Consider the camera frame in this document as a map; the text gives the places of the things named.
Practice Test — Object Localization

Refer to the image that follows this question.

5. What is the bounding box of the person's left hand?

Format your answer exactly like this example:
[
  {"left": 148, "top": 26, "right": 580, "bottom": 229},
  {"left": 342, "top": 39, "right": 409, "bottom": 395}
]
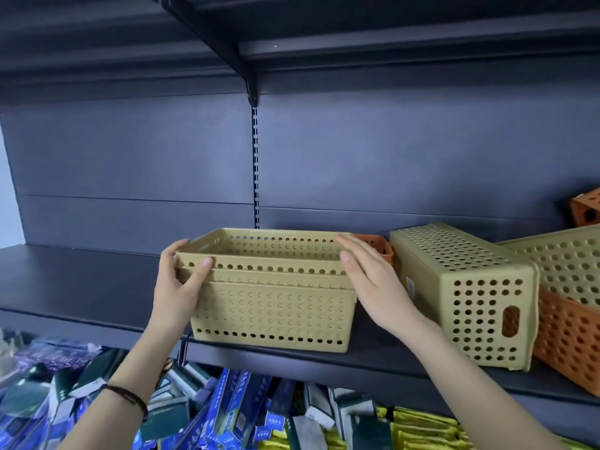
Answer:
[{"left": 149, "top": 237, "right": 214, "bottom": 338}]

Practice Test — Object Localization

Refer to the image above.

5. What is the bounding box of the person's right hand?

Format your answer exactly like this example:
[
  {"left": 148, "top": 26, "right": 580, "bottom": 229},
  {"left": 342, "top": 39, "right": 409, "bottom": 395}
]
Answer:
[{"left": 333, "top": 234, "right": 430, "bottom": 343}]

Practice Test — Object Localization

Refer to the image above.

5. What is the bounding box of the dark grey metal shelf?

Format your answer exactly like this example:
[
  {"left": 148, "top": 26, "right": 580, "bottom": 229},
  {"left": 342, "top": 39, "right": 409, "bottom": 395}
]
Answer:
[
  {"left": 180, "top": 227, "right": 600, "bottom": 448},
  {"left": 0, "top": 243, "right": 259, "bottom": 366}
]

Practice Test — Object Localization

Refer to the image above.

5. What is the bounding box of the person's left forearm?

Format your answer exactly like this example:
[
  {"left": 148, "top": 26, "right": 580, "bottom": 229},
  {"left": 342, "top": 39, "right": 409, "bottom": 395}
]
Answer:
[{"left": 58, "top": 322, "right": 188, "bottom": 450}]

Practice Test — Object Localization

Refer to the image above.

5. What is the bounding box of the slotted metal shelf upright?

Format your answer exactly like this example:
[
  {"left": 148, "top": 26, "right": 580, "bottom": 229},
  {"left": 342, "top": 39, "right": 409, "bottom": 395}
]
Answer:
[{"left": 251, "top": 106, "right": 261, "bottom": 229}]

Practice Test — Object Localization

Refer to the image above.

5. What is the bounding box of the ribbed dark shelf board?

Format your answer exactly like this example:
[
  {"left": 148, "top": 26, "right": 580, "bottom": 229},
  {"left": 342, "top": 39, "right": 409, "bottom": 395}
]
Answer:
[
  {"left": 185, "top": 0, "right": 600, "bottom": 97},
  {"left": 0, "top": 0, "right": 249, "bottom": 106}
]

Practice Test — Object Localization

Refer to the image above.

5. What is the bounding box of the black wrist band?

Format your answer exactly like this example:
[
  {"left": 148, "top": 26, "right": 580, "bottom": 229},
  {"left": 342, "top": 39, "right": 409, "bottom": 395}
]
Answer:
[{"left": 104, "top": 384, "right": 150, "bottom": 423}]

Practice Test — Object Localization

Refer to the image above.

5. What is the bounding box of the pile of blue boxes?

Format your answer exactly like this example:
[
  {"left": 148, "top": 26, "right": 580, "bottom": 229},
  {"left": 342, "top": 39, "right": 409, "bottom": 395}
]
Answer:
[{"left": 0, "top": 369, "right": 289, "bottom": 450}]

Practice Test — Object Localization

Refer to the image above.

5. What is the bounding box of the pile of purple packets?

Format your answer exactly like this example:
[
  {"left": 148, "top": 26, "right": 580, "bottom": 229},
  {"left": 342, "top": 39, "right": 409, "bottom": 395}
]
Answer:
[{"left": 0, "top": 338, "right": 102, "bottom": 373}]

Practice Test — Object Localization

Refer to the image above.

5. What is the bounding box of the pile of yellow packets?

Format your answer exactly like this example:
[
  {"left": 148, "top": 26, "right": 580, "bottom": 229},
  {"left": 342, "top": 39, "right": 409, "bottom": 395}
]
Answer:
[{"left": 257, "top": 405, "right": 596, "bottom": 450}]

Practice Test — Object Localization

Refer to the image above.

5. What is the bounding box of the dark grey shelving back panel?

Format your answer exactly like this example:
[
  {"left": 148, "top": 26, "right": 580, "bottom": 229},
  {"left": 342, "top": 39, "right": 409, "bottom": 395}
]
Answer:
[
  {"left": 257, "top": 86, "right": 600, "bottom": 244},
  {"left": 0, "top": 96, "right": 258, "bottom": 258}
]

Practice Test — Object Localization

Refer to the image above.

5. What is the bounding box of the pile of dark green boxes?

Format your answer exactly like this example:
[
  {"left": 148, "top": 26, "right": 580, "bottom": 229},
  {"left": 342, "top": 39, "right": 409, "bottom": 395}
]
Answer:
[{"left": 0, "top": 349, "right": 394, "bottom": 450}]

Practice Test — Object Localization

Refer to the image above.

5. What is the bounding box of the black shelf bracket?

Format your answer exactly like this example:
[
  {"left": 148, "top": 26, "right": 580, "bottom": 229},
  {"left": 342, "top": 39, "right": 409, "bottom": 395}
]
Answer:
[{"left": 147, "top": 0, "right": 259, "bottom": 108}]

